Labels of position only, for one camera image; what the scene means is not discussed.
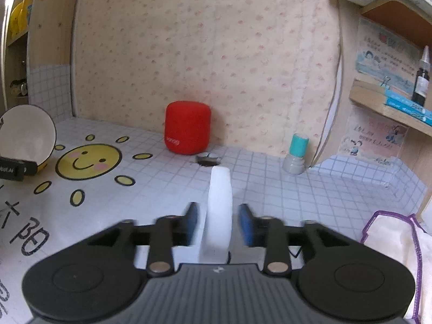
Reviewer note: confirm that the dark dropper bottle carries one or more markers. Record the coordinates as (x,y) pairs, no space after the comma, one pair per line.
(421,81)

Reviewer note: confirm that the wooden shelf cabinet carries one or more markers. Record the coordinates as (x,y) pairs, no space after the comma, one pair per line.
(47,40)

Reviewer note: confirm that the black binder clip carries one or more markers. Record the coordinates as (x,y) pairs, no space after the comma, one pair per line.
(384,81)

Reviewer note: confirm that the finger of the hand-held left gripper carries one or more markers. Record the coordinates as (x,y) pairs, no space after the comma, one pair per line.
(20,168)

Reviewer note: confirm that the teal capped grey stamp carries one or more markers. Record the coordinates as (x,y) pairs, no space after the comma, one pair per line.
(297,152)

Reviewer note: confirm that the stack of blue books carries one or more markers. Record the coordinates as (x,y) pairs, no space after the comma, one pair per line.
(405,104)

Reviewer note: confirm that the yellow plastic plate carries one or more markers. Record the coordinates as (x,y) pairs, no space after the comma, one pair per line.
(17,20)

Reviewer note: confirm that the white cloth with purple trim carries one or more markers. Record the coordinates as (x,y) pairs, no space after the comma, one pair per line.
(395,243)

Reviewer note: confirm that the red round speaker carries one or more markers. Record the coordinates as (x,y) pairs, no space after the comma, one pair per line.
(187,128)

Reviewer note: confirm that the wooden wall shelf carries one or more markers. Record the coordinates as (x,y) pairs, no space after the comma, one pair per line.
(378,106)

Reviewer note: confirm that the white sponge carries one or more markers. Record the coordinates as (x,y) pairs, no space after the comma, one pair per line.
(219,206)

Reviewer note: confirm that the small cartoon wall poster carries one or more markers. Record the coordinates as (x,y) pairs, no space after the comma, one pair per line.
(371,135)

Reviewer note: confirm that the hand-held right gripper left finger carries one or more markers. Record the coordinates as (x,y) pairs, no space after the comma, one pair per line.
(193,224)

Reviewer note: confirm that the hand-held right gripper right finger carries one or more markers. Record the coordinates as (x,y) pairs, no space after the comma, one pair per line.
(245,224)

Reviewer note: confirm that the white bowl with yellow outside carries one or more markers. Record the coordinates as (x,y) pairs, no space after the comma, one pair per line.
(27,135)

